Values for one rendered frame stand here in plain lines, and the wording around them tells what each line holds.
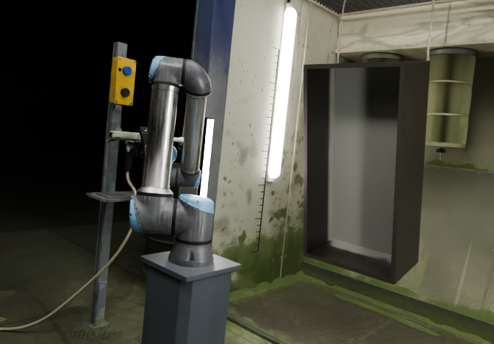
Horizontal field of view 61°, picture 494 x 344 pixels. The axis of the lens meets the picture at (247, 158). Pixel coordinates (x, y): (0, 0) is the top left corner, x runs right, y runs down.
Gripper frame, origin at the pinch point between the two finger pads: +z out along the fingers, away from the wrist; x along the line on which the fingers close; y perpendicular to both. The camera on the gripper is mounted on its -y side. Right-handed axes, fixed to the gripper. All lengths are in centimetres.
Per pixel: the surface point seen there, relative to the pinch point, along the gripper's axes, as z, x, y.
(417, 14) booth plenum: -72, 193, -110
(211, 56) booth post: -5, 50, -55
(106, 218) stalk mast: 13.5, -2.9, 46.2
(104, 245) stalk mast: 13, -3, 62
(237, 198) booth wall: -8, 84, 37
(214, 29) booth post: -5, 51, -72
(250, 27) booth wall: -5, 83, -80
